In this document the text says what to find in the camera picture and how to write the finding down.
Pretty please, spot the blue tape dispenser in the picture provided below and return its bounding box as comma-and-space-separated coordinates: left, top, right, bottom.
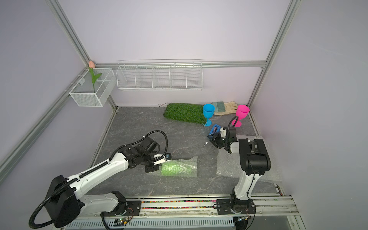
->
209, 124, 221, 135

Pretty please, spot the blue plastic wine glass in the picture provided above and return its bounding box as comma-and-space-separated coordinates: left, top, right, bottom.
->
203, 104, 215, 127

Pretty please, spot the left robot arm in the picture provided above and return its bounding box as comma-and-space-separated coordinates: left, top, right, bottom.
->
28, 131, 172, 229

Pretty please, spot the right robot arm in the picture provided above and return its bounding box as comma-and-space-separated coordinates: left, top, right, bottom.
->
208, 116, 271, 215

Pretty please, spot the bubble wrap sheet stack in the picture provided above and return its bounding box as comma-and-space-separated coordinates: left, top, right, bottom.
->
217, 136, 283, 182

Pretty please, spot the pink plastic wine glass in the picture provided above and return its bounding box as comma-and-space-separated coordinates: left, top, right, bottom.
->
232, 104, 250, 127

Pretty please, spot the beige work glove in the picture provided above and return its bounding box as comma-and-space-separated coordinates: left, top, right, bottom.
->
211, 101, 238, 116

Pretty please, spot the green artificial grass mat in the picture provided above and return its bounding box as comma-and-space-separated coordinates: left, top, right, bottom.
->
163, 103, 206, 125

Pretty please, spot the white mesh corner basket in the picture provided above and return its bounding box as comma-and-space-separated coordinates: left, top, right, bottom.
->
69, 68, 117, 107

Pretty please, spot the white vent grille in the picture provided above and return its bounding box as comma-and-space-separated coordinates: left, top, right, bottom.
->
64, 217, 235, 230

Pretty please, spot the artificial tulip flower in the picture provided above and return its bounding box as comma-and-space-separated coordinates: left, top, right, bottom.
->
88, 60, 102, 93

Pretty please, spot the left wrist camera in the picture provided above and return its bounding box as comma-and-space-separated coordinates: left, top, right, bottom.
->
152, 153, 172, 165

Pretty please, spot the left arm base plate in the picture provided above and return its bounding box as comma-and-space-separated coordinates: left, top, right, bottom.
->
103, 200, 142, 217

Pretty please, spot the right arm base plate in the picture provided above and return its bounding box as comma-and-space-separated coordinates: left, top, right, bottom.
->
213, 199, 256, 215

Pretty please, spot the white wire wall basket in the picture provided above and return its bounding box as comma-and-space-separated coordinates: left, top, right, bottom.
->
117, 59, 204, 91

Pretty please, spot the aluminium front rail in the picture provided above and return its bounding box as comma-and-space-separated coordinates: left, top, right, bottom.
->
62, 193, 300, 220

